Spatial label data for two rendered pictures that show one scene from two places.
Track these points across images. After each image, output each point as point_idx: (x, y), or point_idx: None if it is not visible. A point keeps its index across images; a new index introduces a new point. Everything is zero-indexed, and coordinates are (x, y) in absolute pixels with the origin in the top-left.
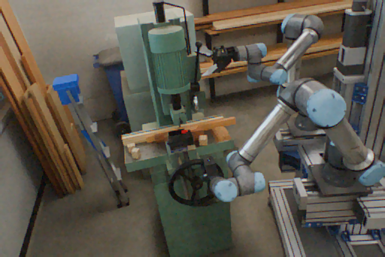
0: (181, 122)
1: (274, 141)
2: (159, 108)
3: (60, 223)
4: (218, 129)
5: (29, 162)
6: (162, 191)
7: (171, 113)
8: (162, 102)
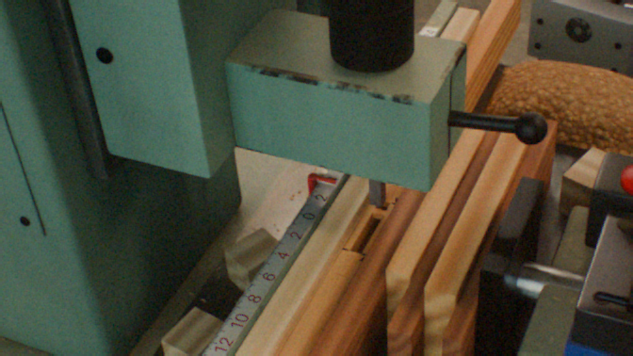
0: (545, 133)
1: (572, 52)
2: (67, 159)
3: None
4: (576, 83)
5: None
6: None
7: (342, 120)
8: (190, 67)
